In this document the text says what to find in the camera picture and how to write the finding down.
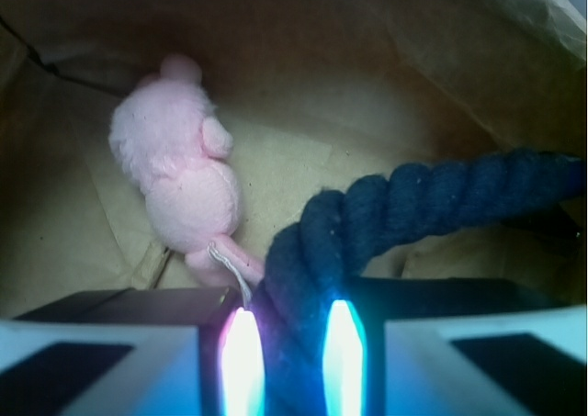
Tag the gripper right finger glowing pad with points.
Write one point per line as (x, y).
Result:
(457, 346)

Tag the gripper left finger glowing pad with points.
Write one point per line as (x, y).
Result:
(179, 351)

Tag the pink plush bunny toy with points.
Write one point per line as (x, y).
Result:
(168, 141)

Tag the brown paper bag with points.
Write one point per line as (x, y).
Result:
(315, 93)

